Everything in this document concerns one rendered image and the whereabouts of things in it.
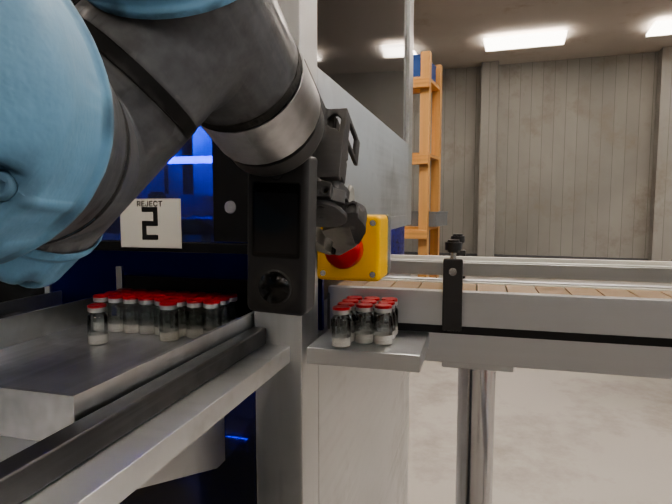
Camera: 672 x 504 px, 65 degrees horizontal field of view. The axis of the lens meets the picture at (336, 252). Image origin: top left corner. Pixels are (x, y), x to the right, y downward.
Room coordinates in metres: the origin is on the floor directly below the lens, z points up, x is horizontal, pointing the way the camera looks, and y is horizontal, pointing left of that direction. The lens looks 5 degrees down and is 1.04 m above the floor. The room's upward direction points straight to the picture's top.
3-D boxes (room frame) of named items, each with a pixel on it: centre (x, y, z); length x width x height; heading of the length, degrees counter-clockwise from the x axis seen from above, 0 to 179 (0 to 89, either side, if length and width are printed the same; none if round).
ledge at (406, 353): (0.65, -0.05, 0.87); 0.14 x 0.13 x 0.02; 165
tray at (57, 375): (0.54, 0.25, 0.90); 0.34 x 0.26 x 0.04; 164
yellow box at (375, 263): (0.61, -0.02, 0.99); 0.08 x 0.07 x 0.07; 165
